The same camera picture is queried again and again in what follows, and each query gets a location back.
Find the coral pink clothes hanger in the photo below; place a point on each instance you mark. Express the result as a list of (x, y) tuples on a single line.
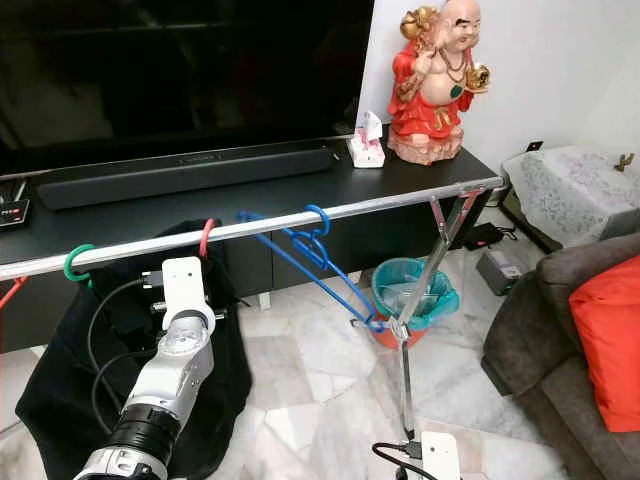
[(207, 237)]

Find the red clothes hanger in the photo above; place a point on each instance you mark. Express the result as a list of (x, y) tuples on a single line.
[(12, 292)]

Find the green clothes hanger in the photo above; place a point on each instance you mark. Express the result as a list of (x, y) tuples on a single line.
[(68, 265)]

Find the blue clothes hanger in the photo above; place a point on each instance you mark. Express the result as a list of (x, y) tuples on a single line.
[(320, 260)]

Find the small black set-top box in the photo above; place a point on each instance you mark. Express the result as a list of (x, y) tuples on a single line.
[(12, 215)]

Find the black soundbar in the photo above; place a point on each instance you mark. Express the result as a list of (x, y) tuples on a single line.
[(185, 175)]

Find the black flat screen television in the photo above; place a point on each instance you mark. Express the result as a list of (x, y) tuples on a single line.
[(180, 75)]

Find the white pink tissue pack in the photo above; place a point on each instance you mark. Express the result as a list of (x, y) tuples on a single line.
[(365, 145)]

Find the silver metal clothes rack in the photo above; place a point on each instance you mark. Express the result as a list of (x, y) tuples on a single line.
[(400, 203)]

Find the black TV cabinet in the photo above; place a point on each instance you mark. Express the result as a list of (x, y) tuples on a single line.
[(400, 180)]

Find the teal plastic bin liner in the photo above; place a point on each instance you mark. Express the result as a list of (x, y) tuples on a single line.
[(435, 295)]

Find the red laughing Buddha statue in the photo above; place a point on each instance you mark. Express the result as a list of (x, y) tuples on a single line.
[(435, 100)]

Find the flat black device box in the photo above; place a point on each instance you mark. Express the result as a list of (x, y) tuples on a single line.
[(485, 236)]

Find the grey power adapter box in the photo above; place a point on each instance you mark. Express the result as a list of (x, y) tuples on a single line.
[(500, 272)]

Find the dark brown fabric sofa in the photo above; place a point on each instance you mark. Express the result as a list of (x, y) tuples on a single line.
[(530, 340)]

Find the white lace cloth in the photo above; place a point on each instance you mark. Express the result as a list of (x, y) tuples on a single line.
[(575, 190)]

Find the red cushion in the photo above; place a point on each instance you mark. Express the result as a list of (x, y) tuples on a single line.
[(610, 345)]

